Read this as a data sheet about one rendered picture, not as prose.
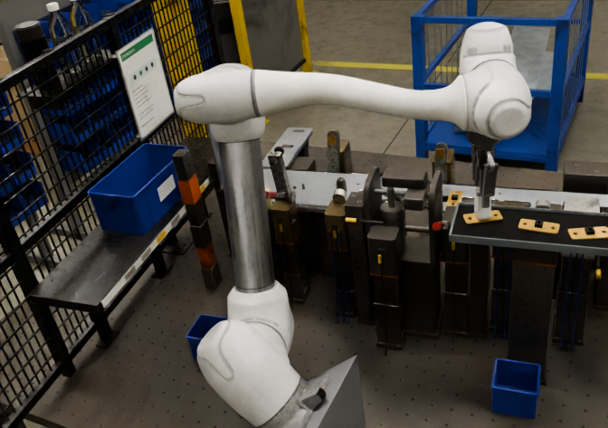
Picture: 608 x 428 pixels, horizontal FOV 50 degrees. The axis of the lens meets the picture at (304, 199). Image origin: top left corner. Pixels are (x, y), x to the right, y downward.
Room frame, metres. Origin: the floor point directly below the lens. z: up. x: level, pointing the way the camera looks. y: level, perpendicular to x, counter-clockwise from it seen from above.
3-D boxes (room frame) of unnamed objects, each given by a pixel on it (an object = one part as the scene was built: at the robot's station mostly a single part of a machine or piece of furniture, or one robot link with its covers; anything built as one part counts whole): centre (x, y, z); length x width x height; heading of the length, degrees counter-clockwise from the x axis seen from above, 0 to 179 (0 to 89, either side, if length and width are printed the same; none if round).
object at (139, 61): (2.08, 0.46, 1.30); 0.23 x 0.02 x 0.31; 156
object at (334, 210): (1.51, -0.08, 0.88); 0.11 x 0.07 x 0.37; 156
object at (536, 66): (3.77, -1.36, 0.48); 1.20 x 0.80 x 0.95; 149
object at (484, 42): (1.23, -0.40, 1.55); 0.13 x 0.11 x 0.16; 172
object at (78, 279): (1.76, 0.47, 1.02); 0.90 x 0.22 x 0.03; 156
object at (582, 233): (1.13, -0.60, 1.17); 0.08 x 0.04 x 0.01; 82
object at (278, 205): (1.61, 0.07, 0.87); 0.10 x 0.07 x 0.35; 156
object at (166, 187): (1.76, 0.47, 1.10); 0.30 x 0.17 x 0.13; 154
